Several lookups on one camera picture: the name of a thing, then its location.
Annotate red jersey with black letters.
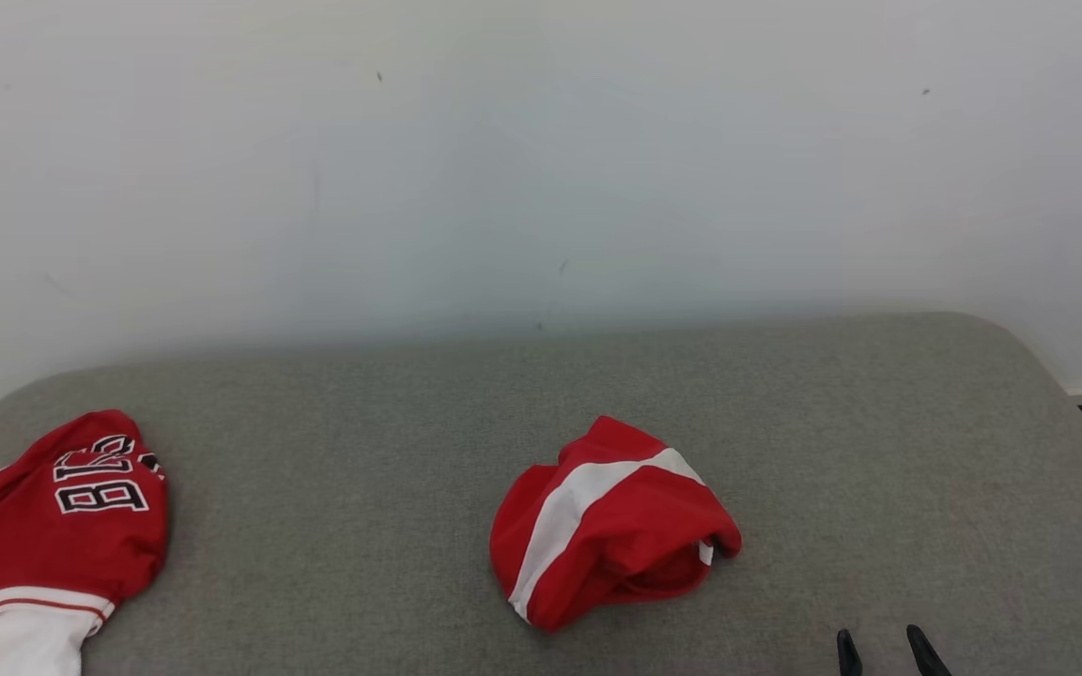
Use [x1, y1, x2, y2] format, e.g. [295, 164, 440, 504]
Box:
[0, 409, 169, 676]

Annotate red shorts with white stripe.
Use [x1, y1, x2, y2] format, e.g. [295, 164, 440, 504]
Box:
[489, 416, 743, 633]

